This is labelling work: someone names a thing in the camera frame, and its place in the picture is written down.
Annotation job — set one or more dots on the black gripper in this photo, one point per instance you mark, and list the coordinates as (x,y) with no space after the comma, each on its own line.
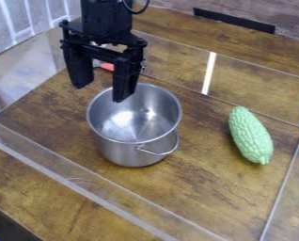
(105,25)

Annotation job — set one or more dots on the green bitter gourd toy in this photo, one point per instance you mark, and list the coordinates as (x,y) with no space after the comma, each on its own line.
(251,136)

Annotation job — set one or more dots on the silver steel pot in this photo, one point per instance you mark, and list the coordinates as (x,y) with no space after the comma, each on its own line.
(136,131)

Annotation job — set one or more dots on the red handled spoon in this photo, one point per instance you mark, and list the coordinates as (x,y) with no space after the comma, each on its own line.
(102,65)

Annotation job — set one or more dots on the black wall strip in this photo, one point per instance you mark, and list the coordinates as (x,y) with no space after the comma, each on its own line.
(267,28)

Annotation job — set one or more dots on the clear acrylic enclosure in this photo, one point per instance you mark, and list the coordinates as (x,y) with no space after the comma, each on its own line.
(224,184)

